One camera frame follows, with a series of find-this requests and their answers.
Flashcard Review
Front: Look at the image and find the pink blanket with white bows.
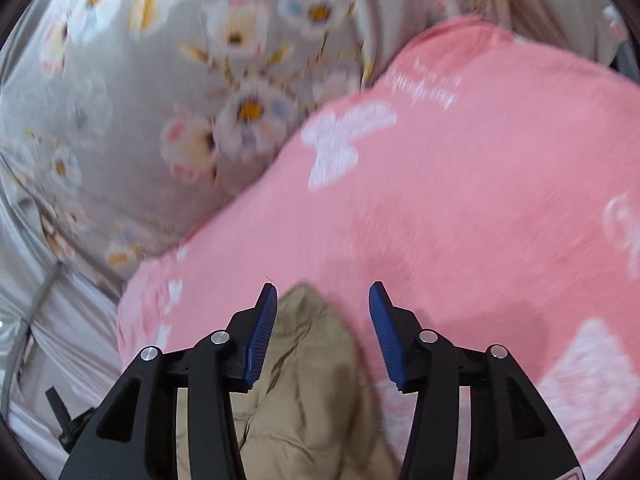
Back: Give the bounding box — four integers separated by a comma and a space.
118, 18, 639, 479

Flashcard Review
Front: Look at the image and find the grey floral bed sheet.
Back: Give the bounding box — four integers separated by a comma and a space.
0, 0, 632, 466

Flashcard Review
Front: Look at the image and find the beige quilted puffer jacket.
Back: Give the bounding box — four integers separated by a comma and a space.
174, 284, 402, 480

